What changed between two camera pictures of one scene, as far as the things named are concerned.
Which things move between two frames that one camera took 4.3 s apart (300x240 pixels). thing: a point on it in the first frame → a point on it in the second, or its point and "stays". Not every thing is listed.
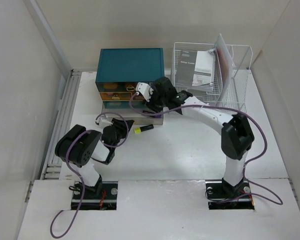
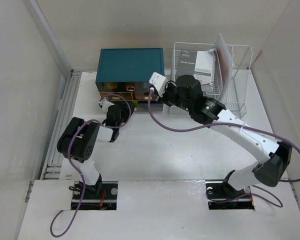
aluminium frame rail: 52,169 stays
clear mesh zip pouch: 224,66 stays
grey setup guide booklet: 194,69 stays
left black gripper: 121,125 → 126,110
